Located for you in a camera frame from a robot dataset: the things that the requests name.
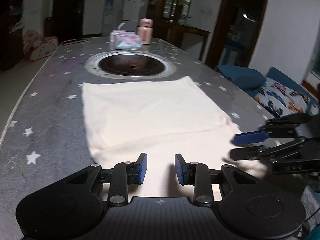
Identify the cream white garment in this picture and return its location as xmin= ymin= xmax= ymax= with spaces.
xmin=81 ymin=75 xmax=271 ymax=202

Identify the pink thermos jug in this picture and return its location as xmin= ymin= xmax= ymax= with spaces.
xmin=137 ymin=18 xmax=153 ymax=44

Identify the white refrigerator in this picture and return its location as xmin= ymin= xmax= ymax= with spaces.
xmin=122 ymin=0 xmax=142 ymax=31

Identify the round black induction cooker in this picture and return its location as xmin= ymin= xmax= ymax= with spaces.
xmin=85 ymin=50 xmax=177 ymax=81

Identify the dark wooden side table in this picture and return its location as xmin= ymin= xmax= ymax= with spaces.
xmin=165 ymin=22 xmax=210 ymax=61

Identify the blue covered sofa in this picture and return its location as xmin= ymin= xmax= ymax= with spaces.
xmin=216 ymin=65 xmax=319 ymax=117

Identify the pink patterned child seat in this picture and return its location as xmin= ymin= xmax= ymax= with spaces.
xmin=23 ymin=30 xmax=58 ymax=62

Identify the colourful patterned cushion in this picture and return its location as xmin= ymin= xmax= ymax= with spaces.
xmin=254 ymin=77 xmax=310 ymax=118

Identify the water dispenser with blue bottle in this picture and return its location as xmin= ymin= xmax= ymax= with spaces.
xmin=102 ymin=0 xmax=114 ymax=36

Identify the grey star patterned tablecloth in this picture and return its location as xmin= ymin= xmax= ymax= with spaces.
xmin=1 ymin=37 xmax=271 ymax=239

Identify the dark wooden display cabinet right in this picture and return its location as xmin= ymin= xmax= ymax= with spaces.
xmin=146 ymin=0 xmax=192 ymax=29

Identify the tissue pack in plastic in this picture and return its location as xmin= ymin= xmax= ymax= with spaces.
xmin=110 ymin=22 xmax=142 ymax=49

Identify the dark wooden door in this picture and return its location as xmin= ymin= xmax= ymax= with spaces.
xmin=52 ymin=0 xmax=85 ymax=43

